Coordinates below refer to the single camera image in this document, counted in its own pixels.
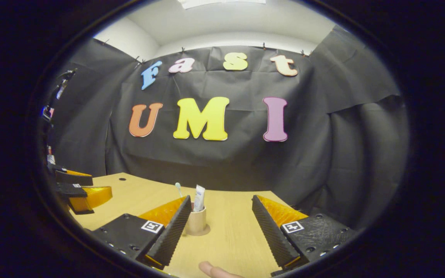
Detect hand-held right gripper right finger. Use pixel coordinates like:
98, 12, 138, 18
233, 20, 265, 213
251, 195, 359, 271

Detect beige cup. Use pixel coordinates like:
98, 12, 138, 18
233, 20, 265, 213
184, 203, 208, 235

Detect brown round coaster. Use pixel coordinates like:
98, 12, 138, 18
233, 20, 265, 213
182, 224, 211, 237

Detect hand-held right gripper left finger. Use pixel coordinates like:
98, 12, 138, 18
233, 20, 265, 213
90, 195, 192, 270

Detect white toothpaste tube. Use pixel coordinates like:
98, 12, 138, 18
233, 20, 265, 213
193, 185, 206, 212

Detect black backdrop cloth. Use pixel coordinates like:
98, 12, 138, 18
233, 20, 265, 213
41, 25, 410, 232

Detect wooden desktop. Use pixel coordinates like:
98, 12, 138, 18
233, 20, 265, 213
69, 173, 310, 278

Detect ceiling light panel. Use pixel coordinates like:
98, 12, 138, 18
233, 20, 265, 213
178, 0, 266, 9

